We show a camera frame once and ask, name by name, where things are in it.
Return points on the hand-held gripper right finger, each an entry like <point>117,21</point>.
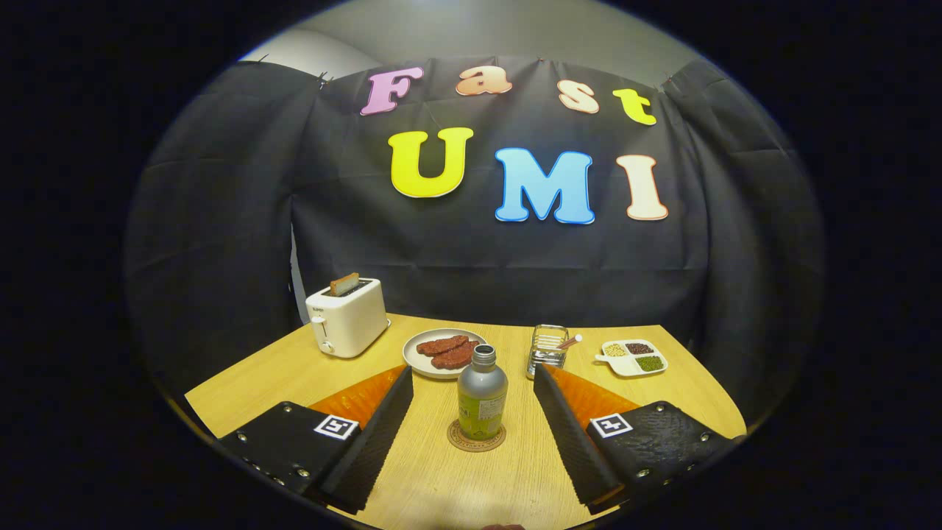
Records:
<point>570,449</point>

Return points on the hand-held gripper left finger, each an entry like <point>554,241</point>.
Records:
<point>375,449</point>

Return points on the round brown coaster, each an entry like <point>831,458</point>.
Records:
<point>455,440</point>

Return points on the silver juice bottle green label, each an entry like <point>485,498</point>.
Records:
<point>482,390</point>

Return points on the wooden table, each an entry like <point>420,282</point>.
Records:
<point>456,486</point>

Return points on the white round plate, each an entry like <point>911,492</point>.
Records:
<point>419,364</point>

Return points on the white divided dish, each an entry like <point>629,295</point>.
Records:
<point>625,366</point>

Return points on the pile of beige beans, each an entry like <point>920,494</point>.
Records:
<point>614,350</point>

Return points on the pile of green beans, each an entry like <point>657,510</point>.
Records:
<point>649,363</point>

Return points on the brown meat slice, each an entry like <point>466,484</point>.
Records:
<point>441,344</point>
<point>452,359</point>

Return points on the pile of dark red beans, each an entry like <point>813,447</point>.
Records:
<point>639,347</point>

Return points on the white toaster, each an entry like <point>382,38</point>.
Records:
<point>349,324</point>

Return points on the brown toast slice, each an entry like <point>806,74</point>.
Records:
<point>344,283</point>

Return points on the black backdrop cloth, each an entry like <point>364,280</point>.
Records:
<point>662,280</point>

